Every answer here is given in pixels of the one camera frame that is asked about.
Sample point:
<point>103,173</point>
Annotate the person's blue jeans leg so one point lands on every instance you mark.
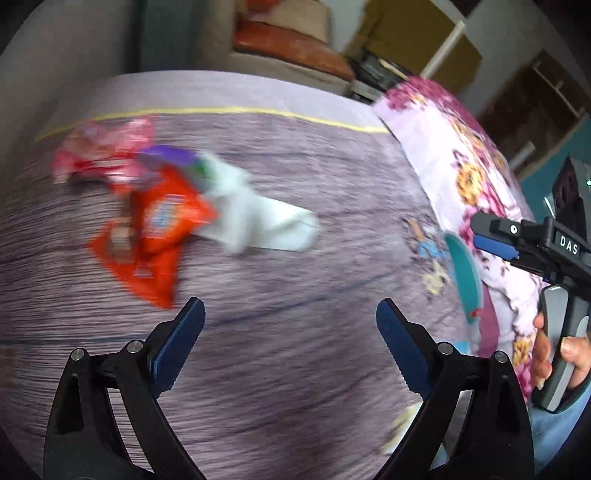
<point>549,438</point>

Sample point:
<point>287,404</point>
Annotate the purple snack wrapper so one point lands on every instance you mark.
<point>166,157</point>

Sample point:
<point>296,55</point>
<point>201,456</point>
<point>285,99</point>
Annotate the white snack packet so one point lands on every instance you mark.
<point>258,217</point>

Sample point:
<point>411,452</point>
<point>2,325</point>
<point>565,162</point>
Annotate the person's right hand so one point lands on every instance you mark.
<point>541,350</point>

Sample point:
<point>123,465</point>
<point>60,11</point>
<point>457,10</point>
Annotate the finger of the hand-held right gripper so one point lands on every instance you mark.
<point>512,227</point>
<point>496,246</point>

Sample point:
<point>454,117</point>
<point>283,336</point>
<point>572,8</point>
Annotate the wooden shelf unit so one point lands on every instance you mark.
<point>545,106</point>

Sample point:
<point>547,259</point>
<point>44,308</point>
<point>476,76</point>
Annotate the beige sofa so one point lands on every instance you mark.
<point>323,85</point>

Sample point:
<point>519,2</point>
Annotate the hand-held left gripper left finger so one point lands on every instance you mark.
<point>178,350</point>

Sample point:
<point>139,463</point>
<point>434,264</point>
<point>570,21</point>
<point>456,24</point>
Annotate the long orange cushion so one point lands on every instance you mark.
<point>295,46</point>

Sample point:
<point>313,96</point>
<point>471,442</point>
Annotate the floral pink blanket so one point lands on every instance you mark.
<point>461,138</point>

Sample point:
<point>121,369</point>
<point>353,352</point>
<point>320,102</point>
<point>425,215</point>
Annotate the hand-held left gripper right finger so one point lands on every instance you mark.
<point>401,346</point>

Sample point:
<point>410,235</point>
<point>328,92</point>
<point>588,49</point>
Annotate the pink snack wrapper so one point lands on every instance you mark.
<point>101,147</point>

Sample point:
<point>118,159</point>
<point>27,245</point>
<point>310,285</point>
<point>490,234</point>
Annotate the orange snack wrapper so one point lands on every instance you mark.
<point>157,221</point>

